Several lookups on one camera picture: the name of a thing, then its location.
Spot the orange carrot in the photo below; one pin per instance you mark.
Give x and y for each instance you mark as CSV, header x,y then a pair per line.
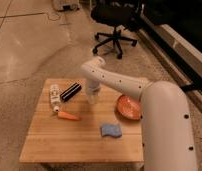
x,y
67,116

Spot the black rectangular box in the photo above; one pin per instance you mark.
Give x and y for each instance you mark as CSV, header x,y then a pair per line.
x,y
70,92

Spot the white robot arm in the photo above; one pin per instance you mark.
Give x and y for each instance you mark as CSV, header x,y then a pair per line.
x,y
167,133

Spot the blue sponge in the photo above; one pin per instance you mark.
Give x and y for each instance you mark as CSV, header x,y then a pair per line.
x,y
112,130

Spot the black office chair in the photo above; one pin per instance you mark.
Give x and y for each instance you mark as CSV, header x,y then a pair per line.
x,y
116,13

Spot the translucent white cup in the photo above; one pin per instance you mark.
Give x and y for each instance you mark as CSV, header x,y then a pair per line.
x,y
92,98

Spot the white tube bottle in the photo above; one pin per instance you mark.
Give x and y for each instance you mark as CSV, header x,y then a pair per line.
x,y
54,95

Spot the orange ceramic bowl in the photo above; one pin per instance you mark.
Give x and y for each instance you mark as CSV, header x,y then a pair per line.
x,y
128,107

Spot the wooden table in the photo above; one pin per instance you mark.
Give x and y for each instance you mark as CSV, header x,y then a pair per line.
x,y
51,140

